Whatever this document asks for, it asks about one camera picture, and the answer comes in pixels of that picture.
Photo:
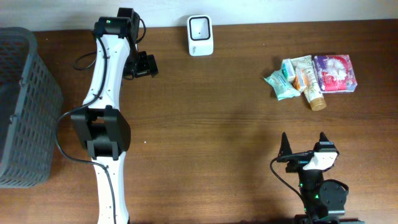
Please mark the teal tissue pack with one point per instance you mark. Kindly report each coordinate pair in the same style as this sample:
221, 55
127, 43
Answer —
288, 70

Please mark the teal wipes packet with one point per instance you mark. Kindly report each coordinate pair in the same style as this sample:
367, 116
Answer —
282, 88

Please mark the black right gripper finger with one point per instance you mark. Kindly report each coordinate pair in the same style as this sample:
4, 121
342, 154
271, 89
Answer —
323, 138
285, 149

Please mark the white barcode scanner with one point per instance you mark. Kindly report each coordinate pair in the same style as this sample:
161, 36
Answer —
200, 35

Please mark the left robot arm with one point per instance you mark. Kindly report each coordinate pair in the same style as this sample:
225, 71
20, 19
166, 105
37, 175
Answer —
101, 128

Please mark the red purple tissue pack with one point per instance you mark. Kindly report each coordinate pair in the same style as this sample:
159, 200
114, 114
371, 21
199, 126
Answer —
335, 73

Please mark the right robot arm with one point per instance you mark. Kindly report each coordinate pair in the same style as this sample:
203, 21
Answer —
323, 200

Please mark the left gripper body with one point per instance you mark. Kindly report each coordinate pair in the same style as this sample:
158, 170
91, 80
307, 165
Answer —
140, 63

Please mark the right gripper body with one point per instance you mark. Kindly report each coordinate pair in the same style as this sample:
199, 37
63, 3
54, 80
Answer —
298, 161

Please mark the white tube gold cap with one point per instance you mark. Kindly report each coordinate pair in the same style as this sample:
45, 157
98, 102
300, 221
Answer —
312, 92

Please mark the grey plastic basket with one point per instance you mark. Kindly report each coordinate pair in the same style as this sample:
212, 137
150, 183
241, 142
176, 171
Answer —
31, 103

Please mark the orange tissue pack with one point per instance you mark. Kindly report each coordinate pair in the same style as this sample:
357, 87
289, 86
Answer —
300, 81

